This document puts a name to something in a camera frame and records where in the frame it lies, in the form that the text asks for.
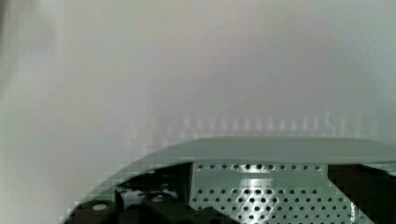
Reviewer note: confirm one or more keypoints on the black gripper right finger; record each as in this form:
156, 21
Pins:
372, 190

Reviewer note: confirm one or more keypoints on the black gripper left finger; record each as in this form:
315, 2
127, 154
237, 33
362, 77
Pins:
159, 196

